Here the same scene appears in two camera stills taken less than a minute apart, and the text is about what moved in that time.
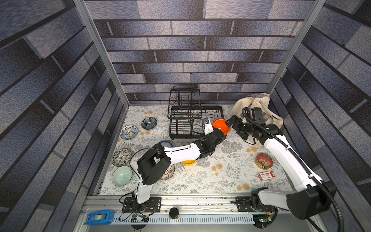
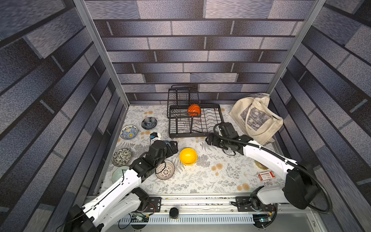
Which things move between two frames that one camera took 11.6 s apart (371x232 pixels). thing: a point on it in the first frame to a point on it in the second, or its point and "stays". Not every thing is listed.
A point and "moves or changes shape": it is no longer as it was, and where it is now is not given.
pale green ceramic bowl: (121, 175) stays
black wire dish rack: (186, 114) stays
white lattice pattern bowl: (168, 173) stays
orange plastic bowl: (221, 124) moves or changes shape
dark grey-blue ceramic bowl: (149, 123) stays
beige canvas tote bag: (259, 100) stays
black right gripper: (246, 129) to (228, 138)
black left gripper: (205, 137) to (175, 149)
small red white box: (266, 176) stays
